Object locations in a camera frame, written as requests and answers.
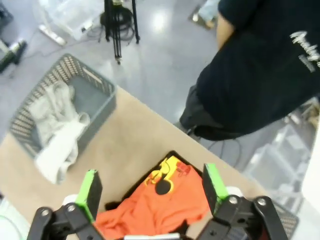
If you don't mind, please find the grey mannequin base plate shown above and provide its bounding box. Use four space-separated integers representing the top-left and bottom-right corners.
187 11 218 30

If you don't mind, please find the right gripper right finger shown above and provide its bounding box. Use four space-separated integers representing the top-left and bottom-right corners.
196 163 290 240

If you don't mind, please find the light grey T-shirt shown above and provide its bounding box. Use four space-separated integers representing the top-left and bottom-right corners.
27 82 91 185

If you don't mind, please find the grey plastic lattice basket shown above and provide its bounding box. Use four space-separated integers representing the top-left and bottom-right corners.
272 201 300 237
9 52 118 161

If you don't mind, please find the orange T-shirt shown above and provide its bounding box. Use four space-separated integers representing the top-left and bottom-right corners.
94 154 211 238

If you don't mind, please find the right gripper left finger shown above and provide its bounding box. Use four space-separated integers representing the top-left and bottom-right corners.
26 169 111 240

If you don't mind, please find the person's right forearm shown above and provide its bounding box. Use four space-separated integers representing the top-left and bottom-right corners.
216 11 237 50

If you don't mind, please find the person in black T-shirt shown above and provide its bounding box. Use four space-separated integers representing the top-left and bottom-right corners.
179 0 320 141

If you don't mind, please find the clear plastic storage box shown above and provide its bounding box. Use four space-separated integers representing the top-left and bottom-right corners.
249 124 316 198
34 0 106 41

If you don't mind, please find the black garment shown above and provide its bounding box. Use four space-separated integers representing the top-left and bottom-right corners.
104 149 208 237

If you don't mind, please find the black tripod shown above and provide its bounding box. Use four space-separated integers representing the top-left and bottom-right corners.
101 0 141 65

